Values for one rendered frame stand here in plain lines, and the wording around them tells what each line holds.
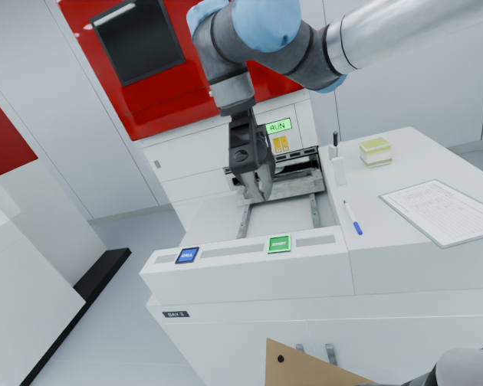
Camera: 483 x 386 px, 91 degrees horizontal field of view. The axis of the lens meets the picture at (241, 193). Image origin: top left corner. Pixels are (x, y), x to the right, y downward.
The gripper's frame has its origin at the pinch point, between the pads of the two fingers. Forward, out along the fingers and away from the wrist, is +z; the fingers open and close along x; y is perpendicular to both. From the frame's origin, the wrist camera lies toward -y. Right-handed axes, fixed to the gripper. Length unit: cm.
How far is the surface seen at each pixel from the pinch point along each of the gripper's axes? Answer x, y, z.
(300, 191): -5.2, 40.9, 23.6
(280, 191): 2.7, 42.1, 22.5
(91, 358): 154, 20, 110
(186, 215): 60, 59, 36
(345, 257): -14.1, -3.9, 16.2
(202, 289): 23.5, -3.8, 22.6
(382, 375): -15.8, -20.5, 28.7
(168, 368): 90, 15, 110
